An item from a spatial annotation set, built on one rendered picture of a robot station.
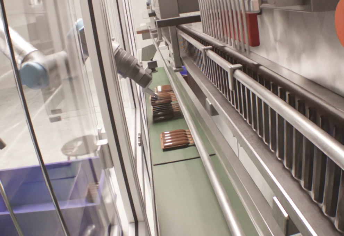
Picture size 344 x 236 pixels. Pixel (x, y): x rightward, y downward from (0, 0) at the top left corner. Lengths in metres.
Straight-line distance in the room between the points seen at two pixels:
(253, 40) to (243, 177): 0.25
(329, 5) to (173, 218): 0.45
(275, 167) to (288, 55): 0.61
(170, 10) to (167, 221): 0.82
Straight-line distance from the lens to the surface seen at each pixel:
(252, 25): 0.46
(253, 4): 0.40
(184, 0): 1.23
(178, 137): 0.87
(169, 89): 1.39
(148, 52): 2.14
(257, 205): 0.52
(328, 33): 0.74
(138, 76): 1.03
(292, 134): 0.33
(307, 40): 0.83
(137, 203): 0.75
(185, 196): 0.64
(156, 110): 1.07
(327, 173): 0.26
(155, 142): 0.89
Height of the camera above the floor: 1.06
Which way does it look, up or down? 18 degrees down
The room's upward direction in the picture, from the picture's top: 9 degrees counter-clockwise
